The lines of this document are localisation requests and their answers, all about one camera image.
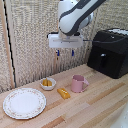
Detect orange yellow food block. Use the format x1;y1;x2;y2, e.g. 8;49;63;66
56;87;72;101

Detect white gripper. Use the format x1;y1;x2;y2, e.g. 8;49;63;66
48;32;85;57

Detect black air fryer handle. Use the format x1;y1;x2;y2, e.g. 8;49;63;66
99;52;109;70

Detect white plate patterned rim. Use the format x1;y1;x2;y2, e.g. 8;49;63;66
2;87;48;121

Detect pink mug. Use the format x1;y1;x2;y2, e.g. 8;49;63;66
70;74;90;94

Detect woven folding screen panel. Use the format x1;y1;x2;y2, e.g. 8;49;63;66
0;0;16;94
4;0;62;88
92;0;128;36
57;0;98;73

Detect small white bowl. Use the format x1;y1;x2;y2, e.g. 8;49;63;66
39;77;57;92

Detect yellow food pieces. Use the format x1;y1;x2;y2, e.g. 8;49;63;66
42;78;54;88

